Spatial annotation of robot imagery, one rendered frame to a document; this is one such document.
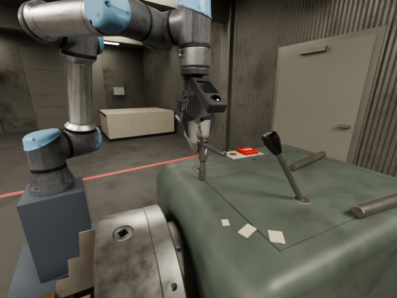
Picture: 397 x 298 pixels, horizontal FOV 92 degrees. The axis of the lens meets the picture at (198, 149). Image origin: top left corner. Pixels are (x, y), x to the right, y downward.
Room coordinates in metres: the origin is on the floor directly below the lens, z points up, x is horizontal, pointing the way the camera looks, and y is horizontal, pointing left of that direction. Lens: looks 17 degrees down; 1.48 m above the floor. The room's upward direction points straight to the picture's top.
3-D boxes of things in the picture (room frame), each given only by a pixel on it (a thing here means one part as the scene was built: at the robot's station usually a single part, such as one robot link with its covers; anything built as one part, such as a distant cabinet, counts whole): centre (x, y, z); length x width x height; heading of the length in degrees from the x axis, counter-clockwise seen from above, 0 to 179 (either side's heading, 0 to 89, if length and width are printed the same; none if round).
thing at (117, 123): (6.92, 2.27, 0.42); 2.21 x 1.79 x 0.83; 123
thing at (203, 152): (0.46, -0.01, 1.31); 0.02 x 0.02 x 0.12
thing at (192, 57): (0.51, 0.01, 1.55); 0.08 x 0.08 x 0.05
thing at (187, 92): (0.52, 0.01, 1.47); 0.09 x 0.08 x 0.12; 24
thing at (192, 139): (0.51, 0.02, 1.36); 0.06 x 0.03 x 0.09; 24
